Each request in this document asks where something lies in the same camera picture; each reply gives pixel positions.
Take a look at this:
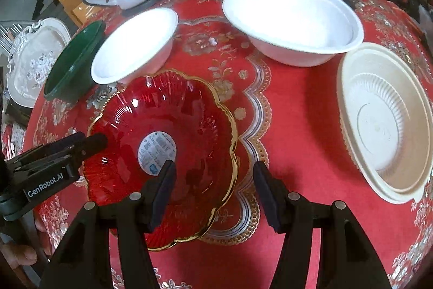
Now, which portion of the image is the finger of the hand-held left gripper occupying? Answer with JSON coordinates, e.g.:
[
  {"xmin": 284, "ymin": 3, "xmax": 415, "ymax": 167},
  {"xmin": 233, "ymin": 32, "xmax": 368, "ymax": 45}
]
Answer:
[{"xmin": 83, "ymin": 133, "xmax": 109, "ymax": 161}]

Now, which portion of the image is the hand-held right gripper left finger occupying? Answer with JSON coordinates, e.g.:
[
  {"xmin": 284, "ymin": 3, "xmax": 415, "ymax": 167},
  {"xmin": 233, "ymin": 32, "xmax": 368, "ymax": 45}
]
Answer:
[{"xmin": 40, "ymin": 160, "xmax": 177, "ymax": 289}]

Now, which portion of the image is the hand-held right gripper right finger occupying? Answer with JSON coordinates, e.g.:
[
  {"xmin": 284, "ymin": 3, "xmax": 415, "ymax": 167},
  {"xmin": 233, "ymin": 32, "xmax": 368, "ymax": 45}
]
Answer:
[{"xmin": 253, "ymin": 161, "xmax": 393, "ymax": 289}]

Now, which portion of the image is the red glass plate gold rim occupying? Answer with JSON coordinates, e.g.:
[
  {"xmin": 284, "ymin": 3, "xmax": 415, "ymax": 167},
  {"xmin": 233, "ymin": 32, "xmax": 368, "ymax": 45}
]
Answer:
[{"xmin": 83, "ymin": 69, "xmax": 239, "ymax": 252}]

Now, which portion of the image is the cream ribbed plastic bowl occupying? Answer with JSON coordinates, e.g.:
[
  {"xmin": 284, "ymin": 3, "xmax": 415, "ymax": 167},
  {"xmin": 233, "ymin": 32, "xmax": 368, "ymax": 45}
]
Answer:
[{"xmin": 336, "ymin": 43, "xmax": 433, "ymax": 205}]

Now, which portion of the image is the person's left hand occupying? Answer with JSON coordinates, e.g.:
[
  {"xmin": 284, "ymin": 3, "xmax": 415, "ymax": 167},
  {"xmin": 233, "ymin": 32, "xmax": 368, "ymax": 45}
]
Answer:
[{"xmin": 0, "ymin": 218, "xmax": 55, "ymax": 276}]

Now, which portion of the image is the red floral tablecloth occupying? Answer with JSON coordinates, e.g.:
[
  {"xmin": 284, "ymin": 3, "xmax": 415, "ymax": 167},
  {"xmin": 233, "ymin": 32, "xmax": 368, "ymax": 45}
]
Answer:
[{"xmin": 24, "ymin": 0, "xmax": 433, "ymax": 289}]

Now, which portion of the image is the dark green bowl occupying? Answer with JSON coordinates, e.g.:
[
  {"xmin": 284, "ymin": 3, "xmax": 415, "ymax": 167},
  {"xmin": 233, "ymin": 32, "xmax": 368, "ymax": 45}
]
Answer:
[{"xmin": 43, "ymin": 20, "xmax": 107, "ymax": 103}]

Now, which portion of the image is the small white bowl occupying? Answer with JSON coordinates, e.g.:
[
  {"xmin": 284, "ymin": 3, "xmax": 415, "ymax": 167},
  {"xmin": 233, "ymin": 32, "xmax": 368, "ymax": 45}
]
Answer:
[{"xmin": 91, "ymin": 8, "xmax": 179, "ymax": 85}]

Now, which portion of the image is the ornate white chair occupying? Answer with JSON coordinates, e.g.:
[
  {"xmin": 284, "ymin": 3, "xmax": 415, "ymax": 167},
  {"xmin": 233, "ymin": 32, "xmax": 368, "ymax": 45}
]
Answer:
[{"xmin": 7, "ymin": 17, "xmax": 71, "ymax": 108}]

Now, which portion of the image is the large white bowl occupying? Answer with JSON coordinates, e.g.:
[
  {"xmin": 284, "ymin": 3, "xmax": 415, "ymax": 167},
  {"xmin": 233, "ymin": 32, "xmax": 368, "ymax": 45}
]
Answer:
[{"xmin": 222, "ymin": 0, "xmax": 365, "ymax": 68}]

